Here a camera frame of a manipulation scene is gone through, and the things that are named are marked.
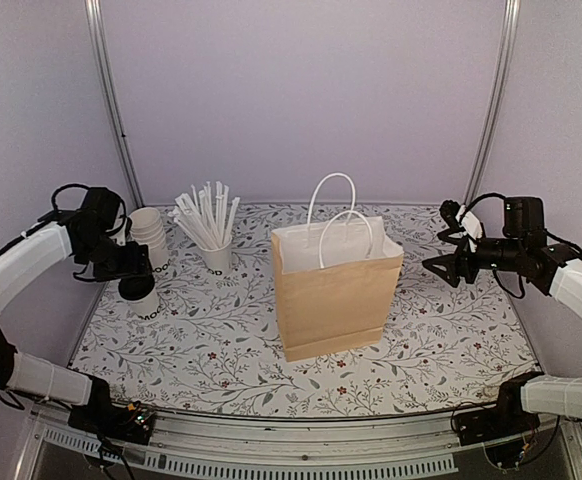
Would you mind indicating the bundle of wrapped white straws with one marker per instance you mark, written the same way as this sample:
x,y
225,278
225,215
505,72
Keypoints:
x,y
206,215

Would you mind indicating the white paper coffee cup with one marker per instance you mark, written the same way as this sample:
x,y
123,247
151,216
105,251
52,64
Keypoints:
x,y
148,307

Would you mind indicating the brown paper bag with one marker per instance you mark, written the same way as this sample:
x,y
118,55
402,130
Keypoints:
x,y
334,282

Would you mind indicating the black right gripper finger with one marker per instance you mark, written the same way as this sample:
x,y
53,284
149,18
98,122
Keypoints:
x,y
445,267
458,237

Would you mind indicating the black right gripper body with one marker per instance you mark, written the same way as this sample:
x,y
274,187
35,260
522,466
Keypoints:
x,y
466,260

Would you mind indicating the stack of white paper cups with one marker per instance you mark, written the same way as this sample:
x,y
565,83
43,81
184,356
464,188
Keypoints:
x,y
147,229

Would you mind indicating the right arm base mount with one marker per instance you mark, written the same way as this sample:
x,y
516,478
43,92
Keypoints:
x,y
501,425

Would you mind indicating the floral tablecloth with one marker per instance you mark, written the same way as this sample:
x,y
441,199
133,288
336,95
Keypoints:
x,y
248,344

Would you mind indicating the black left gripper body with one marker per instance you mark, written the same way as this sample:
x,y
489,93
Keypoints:
x,y
111,261

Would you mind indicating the black cup lid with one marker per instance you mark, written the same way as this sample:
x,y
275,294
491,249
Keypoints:
x,y
137,288

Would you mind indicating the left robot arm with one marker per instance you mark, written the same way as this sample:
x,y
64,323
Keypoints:
x,y
92,236

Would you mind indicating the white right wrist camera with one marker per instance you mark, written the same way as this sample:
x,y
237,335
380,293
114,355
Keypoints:
x,y
459,216

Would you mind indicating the left aluminium frame post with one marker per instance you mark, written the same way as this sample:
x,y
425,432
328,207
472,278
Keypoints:
x,y
96,28

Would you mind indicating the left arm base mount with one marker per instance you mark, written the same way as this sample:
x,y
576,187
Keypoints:
x,y
132,423

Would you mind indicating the aluminium front rail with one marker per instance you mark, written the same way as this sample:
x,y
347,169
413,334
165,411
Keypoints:
x,y
205,446

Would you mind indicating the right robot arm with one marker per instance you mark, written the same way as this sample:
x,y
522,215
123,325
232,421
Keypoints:
x,y
507,234

